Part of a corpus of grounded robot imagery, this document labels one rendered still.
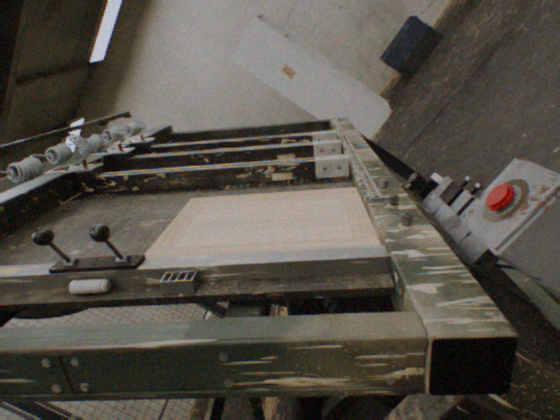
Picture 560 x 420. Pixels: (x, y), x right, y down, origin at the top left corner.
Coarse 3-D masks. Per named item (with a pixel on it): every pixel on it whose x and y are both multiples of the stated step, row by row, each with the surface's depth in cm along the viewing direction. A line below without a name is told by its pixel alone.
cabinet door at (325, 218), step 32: (288, 192) 126; (320, 192) 123; (352, 192) 120; (192, 224) 107; (224, 224) 105; (256, 224) 103; (288, 224) 101; (320, 224) 99; (352, 224) 97; (160, 256) 89
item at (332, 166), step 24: (72, 168) 150; (96, 168) 150; (192, 168) 148; (216, 168) 145; (240, 168) 144; (264, 168) 144; (288, 168) 143; (312, 168) 143; (336, 168) 142; (96, 192) 152
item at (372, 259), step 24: (48, 264) 86; (144, 264) 82; (168, 264) 81; (192, 264) 80; (216, 264) 79; (240, 264) 78; (264, 264) 78; (288, 264) 78; (312, 264) 77; (336, 264) 77; (360, 264) 76; (384, 264) 76; (0, 288) 84; (24, 288) 84; (48, 288) 83
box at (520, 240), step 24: (528, 168) 50; (528, 192) 47; (552, 192) 44; (480, 216) 53; (528, 216) 45; (552, 216) 44; (480, 240) 51; (504, 240) 47; (528, 240) 46; (552, 240) 46; (528, 264) 47; (552, 264) 47; (552, 288) 48
